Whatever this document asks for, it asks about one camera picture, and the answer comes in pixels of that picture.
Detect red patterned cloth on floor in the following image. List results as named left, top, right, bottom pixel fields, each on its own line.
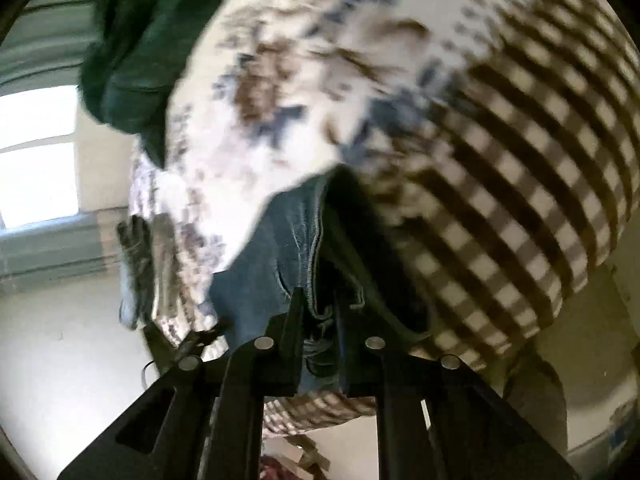
left=258, top=455, right=299, bottom=480

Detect floral bedspread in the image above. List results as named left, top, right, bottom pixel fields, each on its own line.
left=119, top=0, right=640, bottom=436

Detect left green striped curtain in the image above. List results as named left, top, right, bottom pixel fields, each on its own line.
left=1, top=208, right=128, bottom=296

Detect window with white frame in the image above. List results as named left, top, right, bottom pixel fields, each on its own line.
left=0, top=86, right=79, bottom=230

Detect green striped curtain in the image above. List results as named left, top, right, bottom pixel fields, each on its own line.
left=1, top=208, right=128, bottom=296
left=1, top=0, right=96, bottom=96

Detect right green striped curtain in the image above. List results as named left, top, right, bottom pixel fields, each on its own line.
left=1, top=0, right=96, bottom=96

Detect dark green plush blanket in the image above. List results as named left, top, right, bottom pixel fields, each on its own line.
left=79, top=0, right=222, bottom=168

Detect dark blue jeans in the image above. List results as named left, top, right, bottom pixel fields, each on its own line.
left=208, top=166, right=430, bottom=396

